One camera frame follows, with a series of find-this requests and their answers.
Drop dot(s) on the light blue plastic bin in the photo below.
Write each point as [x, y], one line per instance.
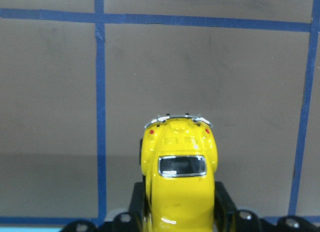
[7, 228]

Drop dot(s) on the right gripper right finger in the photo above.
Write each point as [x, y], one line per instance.
[224, 209]

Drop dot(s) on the yellow beetle toy car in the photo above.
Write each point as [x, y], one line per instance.
[178, 160]

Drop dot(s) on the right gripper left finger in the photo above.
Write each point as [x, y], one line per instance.
[139, 210]

